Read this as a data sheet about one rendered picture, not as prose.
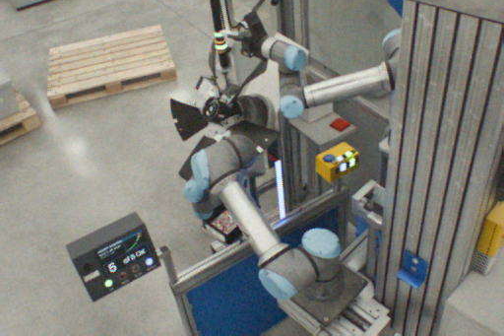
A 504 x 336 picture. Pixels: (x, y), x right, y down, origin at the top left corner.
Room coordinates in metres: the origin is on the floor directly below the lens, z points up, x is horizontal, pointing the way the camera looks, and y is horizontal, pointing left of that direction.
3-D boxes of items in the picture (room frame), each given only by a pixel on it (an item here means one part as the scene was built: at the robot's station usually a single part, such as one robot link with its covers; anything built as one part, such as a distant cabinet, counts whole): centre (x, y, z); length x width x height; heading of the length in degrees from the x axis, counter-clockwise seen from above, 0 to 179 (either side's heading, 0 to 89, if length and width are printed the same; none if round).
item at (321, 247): (1.00, -0.18, 1.20); 0.13 x 0.12 x 0.14; 121
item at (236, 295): (1.43, -0.02, 0.45); 0.82 x 0.02 x 0.66; 117
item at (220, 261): (1.43, -0.02, 0.82); 0.90 x 0.04 x 0.08; 117
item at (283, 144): (2.07, -0.18, 0.58); 0.09 x 0.05 x 1.15; 27
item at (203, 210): (1.42, 0.20, 1.08); 0.11 x 0.08 x 0.11; 121
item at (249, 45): (1.62, -0.08, 1.63); 0.12 x 0.08 x 0.09; 37
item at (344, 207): (1.62, -0.41, 0.39); 0.04 x 0.04 x 0.78; 27
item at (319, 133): (2.15, -0.38, 0.85); 0.36 x 0.24 x 0.03; 27
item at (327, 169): (1.61, -0.38, 1.02); 0.16 x 0.10 x 0.11; 117
